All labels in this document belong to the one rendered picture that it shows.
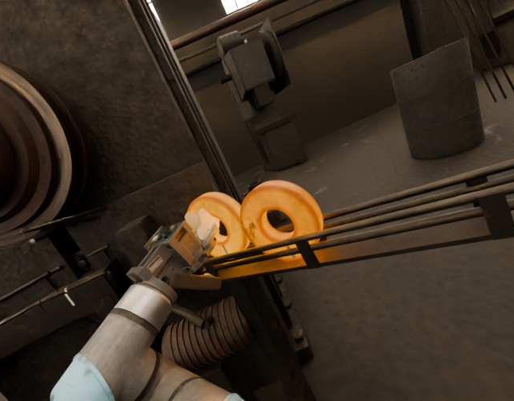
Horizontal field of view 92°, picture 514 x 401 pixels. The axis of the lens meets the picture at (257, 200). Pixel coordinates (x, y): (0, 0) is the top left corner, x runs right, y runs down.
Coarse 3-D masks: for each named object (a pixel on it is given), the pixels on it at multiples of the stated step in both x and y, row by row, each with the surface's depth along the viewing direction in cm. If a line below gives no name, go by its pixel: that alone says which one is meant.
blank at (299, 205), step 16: (256, 192) 44; (272, 192) 42; (288, 192) 41; (304, 192) 42; (240, 208) 47; (256, 208) 45; (272, 208) 44; (288, 208) 42; (304, 208) 41; (256, 224) 47; (304, 224) 42; (320, 224) 42; (256, 240) 49; (272, 240) 47; (288, 256) 47
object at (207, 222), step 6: (198, 210) 49; (198, 216) 48; (204, 216) 50; (210, 216) 51; (204, 222) 49; (210, 222) 51; (216, 222) 51; (198, 228) 48; (204, 228) 49; (210, 228) 50; (198, 234) 47; (204, 234) 48
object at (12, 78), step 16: (0, 64) 55; (16, 80) 56; (32, 80) 61; (32, 96) 57; (48, 96) 61; (48, 112) 58; (48, 128) 59; (64, 128) 60; (64, 144) 60; (64, 160) 61; (80, 160) 66; (64, 176) 61; (80, 176) 67; (64, 192) 62; (48, 208) 63; (64, 208) 68; (32, 224) 63; (0, 240) 63; (16, 240) 64
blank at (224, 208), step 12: (216, 192) 53; (192, 204) 54; (204, 204) 52; (216, 204) 51; (228, 204) 50; (216, 216) 52; (228, 216) 50; (228, 228) 52; (240, 228) 50; (228, 240) 53; (240, 240) 52; (216, 252) 56; (228, 252) 55
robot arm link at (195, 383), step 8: (184, 384) 32; (192, 384) 31; (200, 384) 31; (208, 384) 31; (176, 392) 31; (184, 392) 30; (192, 392) 30; (200, 392) 30; (208, 392) 29; (216, 392) 29; (224, 392) 29; (168, 400) 30; (176, 400) 30; (184, 400) 29; (192, 400) 28; (200, 400) 28; (208, 400) 28; (216, 400) 28; (224, 400) 27; (232, 400) 28; (240, 400) 28
